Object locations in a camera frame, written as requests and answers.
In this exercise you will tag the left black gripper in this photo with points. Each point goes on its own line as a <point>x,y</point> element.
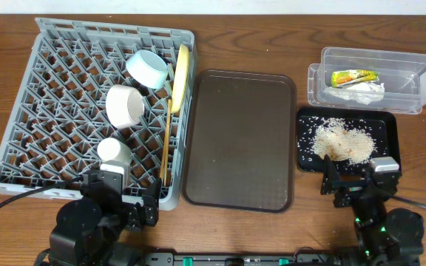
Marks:
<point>139,208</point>

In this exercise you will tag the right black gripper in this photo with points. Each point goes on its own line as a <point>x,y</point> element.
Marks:
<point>350,190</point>

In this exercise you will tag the rice food waste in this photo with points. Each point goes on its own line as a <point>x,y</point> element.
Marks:
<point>349,142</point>

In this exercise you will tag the white plastic cup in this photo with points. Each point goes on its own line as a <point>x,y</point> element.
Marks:
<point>113,149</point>

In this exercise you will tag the white napkin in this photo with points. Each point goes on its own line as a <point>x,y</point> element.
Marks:
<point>364,93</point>

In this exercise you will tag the green orange snack wrapper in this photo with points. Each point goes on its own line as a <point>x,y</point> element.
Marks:
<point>352,76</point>

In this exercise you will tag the wooden chopstick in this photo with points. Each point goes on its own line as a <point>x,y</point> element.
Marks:
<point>166,141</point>
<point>161,171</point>

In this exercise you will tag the yellow round plate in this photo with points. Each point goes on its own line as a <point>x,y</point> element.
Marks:
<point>180,79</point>

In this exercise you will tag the light blue bowl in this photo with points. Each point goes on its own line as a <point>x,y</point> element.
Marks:
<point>148,69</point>

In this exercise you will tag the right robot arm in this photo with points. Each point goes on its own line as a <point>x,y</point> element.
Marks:
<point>384,237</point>

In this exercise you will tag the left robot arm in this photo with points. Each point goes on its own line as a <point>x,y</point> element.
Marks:
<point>88,229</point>

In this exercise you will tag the black waste tray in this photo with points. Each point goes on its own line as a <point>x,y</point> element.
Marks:
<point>392,129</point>

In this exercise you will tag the clear plastic waste bin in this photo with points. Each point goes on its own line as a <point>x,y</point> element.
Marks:
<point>403,73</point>

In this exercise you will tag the dark brown serving tray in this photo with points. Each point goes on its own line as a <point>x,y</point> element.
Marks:
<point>241,142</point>

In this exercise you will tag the grey plastic dish rack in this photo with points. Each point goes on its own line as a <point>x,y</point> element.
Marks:
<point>59,117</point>

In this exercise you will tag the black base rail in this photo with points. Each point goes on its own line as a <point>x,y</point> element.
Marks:
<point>304,258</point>

